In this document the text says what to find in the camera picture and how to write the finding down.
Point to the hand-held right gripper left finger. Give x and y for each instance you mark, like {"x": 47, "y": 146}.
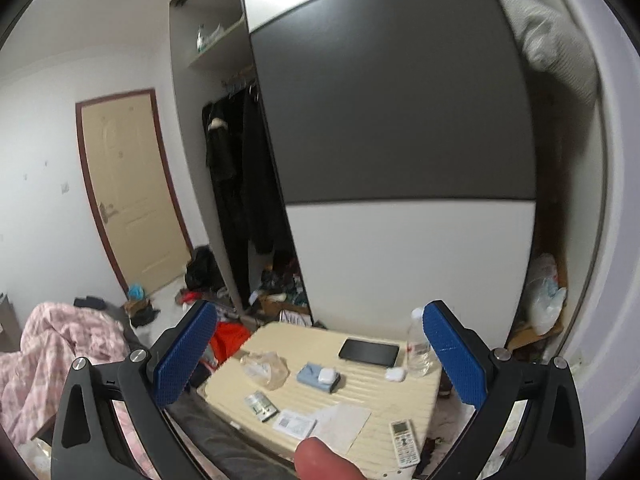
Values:
{"x": 185, "y": 355}

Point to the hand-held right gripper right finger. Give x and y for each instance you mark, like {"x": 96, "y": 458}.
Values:
{"x": 452, "y": 355}

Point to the person's right hand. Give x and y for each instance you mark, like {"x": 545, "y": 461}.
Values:
{"x": 325, "y": 462}

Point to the clear water bottle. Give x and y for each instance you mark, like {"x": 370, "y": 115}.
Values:
{"x": 419, "y": 350}

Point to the red bag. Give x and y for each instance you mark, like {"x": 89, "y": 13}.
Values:
{"x": 227, "y": 340}

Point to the white earbuds case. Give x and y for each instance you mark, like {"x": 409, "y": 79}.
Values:
{"x": 395, "y": 374}

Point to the blue crumpled cloth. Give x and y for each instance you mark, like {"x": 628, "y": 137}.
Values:
{"x": 136, "y": 291}

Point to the clear crumpled plastic bag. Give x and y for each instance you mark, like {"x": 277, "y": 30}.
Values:
{"x": 265, "y": 370}

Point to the black phone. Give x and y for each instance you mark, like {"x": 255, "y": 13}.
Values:
{"x": 369, "y": 352}

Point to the black bag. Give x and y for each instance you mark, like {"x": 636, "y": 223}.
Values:
{"x": 202, "y": 270}

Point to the silver foil packet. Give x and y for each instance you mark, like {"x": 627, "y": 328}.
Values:
{"x": 261, "y": 406}

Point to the white remote control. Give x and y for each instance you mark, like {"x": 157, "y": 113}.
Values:
{"x": 404, "y": 442}

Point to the cream ribbed suitcase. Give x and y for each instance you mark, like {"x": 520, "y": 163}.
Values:
{"x": 350, "y": 395}

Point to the clear plastic bag with contents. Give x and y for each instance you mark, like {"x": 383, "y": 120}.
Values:
{"x": 547, "y": 295}

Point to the small white case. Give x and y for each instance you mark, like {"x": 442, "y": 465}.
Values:
{"x": 326, "y": 374}

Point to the white paper sheet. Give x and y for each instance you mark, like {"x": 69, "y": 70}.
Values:
{"x": 345, "y": 425}

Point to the white printed card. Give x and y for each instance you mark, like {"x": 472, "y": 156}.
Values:
{"x": 294, "y": 423}

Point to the light blue box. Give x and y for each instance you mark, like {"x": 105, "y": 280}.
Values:
{"x": 312, "y": 377}

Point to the pink plaid quilt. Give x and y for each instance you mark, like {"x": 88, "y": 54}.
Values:
{"x": 45, "y": 355}

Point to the grey white sliding wardrobe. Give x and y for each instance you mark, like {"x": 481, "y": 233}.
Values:
{"x": 400, "y": 135}

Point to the cream door with red frame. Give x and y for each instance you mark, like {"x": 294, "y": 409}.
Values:
{"x": 135, "y": 190}

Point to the white wall shelf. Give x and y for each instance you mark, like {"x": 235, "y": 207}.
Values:
{"x": 215, "y": 50}

